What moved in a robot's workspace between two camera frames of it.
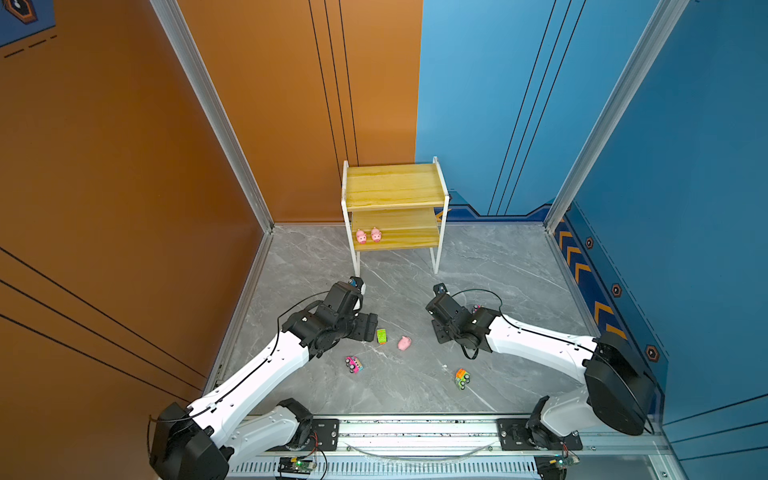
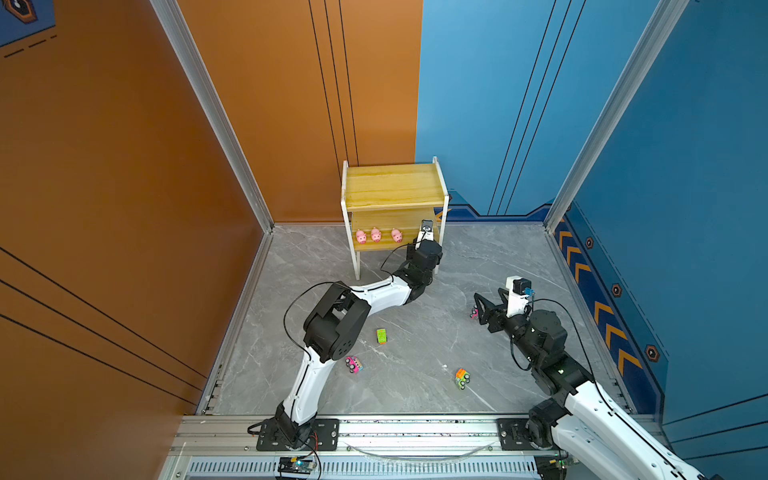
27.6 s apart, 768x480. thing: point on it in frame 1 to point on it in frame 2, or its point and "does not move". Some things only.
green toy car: [381, 336] does not move
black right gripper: [440, 337] to [499, 314]
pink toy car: [354, 364] does not move
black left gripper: [362, 332] to [409, 250]
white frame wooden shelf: [394, 207] does not move
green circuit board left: [293, 465] does not move
